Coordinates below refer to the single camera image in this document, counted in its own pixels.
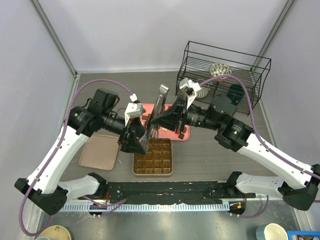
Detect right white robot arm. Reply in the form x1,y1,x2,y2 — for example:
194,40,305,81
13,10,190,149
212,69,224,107
144,95,320,211

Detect gold chocolate box with tray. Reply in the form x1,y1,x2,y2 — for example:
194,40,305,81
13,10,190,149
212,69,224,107
133,138,173,177

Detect white bowl bottom right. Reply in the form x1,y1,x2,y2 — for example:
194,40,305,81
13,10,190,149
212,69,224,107
255,223,289,240

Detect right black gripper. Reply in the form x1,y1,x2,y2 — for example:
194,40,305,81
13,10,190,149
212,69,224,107
151,95,222,134

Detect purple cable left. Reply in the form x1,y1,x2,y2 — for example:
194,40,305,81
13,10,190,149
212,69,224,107
19,79,137,236

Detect beige plate bottom left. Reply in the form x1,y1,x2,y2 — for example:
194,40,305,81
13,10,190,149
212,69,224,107
35,225,72,240

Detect purple cable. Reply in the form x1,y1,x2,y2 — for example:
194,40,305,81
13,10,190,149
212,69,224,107
198,74,320,218
19,79,137,236

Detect dark green mug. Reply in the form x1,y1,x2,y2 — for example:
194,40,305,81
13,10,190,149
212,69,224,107
227,84,245,102

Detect floral ceramic bowl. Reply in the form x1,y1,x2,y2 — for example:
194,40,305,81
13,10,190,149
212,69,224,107
209,62,232,77

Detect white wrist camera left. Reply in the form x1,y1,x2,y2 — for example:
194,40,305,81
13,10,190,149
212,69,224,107
124,93,144,126

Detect striped ceramic cup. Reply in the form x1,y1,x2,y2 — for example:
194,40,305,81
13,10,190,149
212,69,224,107
196,84,211,99

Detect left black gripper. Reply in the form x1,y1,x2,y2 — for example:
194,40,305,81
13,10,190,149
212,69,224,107
102,110,149,155

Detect metal tongs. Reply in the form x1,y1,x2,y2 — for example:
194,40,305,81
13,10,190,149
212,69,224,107
139,84,169,152

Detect blue box corner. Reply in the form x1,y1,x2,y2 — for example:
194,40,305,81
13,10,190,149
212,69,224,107
287,230,320,240

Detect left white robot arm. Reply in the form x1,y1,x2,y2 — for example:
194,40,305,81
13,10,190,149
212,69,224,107
14,88,148,216

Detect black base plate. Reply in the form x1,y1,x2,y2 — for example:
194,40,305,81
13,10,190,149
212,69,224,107
104,181,257,205

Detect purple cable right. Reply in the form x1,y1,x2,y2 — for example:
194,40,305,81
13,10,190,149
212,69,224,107
198,74,320,218

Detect black wire rack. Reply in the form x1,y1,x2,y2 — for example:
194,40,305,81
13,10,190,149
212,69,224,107
176,41,272,114

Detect pink plastic tray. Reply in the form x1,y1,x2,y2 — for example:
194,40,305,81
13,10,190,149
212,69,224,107
140,103,190,141

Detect rose gold tin lid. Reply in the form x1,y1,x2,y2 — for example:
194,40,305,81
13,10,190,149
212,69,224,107
78,134,119,171

